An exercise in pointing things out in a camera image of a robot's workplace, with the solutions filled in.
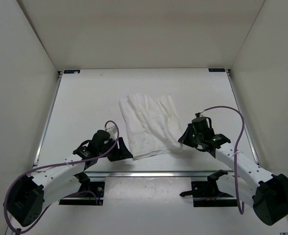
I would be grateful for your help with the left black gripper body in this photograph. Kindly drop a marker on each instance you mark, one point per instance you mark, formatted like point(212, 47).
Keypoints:
point(105, 150)

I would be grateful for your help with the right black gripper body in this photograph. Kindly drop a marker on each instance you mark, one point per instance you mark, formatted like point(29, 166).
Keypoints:
point(198, 138)

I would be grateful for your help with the white pleated skirt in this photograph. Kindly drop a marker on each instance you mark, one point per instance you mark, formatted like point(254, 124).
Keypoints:
point(152, 125)

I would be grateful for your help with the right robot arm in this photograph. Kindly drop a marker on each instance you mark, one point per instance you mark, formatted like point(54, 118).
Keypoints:
point(265, 192)

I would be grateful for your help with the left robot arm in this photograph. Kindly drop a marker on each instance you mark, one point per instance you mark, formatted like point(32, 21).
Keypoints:
point(32, 193)

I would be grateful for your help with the right blue table label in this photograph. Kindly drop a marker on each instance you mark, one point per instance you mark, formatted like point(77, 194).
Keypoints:
point(216, 69)

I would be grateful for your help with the blue table label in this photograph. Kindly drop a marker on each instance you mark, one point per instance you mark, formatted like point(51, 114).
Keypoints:
point(216, 69)
point(71, 71)

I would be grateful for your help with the left blue table label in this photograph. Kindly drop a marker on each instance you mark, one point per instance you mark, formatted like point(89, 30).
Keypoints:
point(71, 71)

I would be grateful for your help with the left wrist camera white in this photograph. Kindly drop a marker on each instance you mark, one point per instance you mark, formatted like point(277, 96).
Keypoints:
point(112, 130)

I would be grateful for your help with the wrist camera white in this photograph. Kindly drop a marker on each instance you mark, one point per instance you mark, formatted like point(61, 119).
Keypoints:
point(112, 130)
point(199, 114)

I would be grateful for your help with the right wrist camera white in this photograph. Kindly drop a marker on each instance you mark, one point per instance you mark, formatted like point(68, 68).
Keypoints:
point(199, 114)

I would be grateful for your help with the aluminium table front rail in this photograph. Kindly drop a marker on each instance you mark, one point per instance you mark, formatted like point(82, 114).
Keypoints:
point(149, 174)

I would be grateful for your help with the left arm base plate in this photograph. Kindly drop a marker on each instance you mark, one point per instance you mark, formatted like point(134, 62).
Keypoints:
point(90, 193)

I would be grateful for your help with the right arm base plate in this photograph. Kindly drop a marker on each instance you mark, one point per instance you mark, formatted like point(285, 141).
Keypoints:
point(205, 193)

